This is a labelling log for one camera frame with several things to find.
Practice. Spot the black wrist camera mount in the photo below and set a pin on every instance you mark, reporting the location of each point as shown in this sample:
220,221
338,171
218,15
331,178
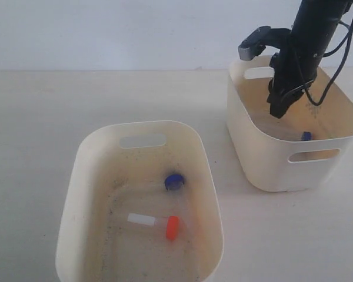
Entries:
254,44

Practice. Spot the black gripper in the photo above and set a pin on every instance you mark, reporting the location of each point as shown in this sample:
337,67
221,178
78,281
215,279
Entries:
294,72

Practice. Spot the orange-capped clear tube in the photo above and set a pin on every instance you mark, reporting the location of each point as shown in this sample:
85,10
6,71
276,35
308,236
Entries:
168,225

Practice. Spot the cream bin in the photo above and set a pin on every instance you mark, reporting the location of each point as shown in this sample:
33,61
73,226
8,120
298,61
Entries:
271,158
120,169

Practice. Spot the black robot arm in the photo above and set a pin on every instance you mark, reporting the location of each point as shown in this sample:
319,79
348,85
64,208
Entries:
315,25

